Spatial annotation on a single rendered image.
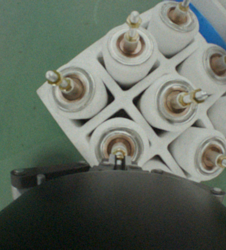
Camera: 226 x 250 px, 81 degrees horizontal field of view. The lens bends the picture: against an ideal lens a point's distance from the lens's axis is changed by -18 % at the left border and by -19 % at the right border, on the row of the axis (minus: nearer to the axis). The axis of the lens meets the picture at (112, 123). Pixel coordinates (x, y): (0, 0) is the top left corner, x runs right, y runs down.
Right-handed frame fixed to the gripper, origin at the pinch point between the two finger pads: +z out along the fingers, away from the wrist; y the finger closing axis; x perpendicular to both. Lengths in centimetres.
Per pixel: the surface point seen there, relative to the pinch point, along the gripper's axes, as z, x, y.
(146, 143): 10.3, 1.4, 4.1
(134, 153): 9.8, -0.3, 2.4
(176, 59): 17.2, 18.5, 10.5
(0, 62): 35, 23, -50
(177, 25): 9.7, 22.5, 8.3
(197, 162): 9.9, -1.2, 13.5
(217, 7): 18, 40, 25
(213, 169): 9.9, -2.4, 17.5
